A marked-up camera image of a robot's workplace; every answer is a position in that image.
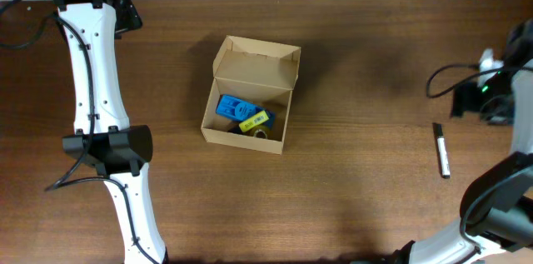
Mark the blue plastic holder case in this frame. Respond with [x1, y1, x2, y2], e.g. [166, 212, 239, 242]
[216, 94, 275, 128]

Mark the brown cardboard box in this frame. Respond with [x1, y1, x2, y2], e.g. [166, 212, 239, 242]
[201, 36, 301, 154]

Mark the yellow highlighter dark cap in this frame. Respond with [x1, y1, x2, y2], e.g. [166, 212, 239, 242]
[229, 110, 270, 134]

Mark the yellow clear tape roll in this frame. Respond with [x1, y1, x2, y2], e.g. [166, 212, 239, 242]
[249, 125, 271, 139]

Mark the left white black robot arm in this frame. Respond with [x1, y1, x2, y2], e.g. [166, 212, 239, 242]
[49, 0, 168, 263]

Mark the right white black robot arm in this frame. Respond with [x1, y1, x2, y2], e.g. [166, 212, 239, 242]
[381, 20, 532, 264]

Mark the black cap whiteboard marker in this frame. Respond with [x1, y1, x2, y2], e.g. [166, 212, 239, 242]
[432, 122, 451, 179]

